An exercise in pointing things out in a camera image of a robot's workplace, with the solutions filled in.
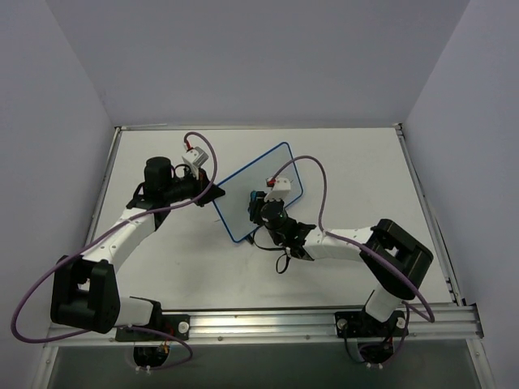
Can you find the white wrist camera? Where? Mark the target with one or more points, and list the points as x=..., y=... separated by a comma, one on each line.
x=279, y=188
x=195, y=158

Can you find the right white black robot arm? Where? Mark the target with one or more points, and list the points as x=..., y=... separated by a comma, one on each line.
x=398, y=261

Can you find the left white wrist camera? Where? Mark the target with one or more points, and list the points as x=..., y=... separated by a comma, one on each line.
x=195, y=158

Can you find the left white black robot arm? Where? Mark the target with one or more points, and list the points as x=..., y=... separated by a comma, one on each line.
x=85, y=290

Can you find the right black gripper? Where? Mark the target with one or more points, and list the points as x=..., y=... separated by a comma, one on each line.
x=255, y=208

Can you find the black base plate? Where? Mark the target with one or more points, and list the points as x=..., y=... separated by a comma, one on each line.
x=176, y=325
x=356, y=324

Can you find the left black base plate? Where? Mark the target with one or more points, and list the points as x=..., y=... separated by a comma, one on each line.
x=176, y=325

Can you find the blue framed whiteboard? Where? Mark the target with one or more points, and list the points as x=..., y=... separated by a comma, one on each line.
x=232, y=208

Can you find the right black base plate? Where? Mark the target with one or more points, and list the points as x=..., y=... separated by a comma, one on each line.
x=356, y=324

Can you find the aluminium front rail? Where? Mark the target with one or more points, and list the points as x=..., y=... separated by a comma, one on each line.
x=317, y=324

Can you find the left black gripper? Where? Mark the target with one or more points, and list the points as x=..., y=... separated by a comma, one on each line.
x=204, y=188

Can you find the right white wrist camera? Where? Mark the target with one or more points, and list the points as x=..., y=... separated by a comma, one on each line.
x=279, y=188

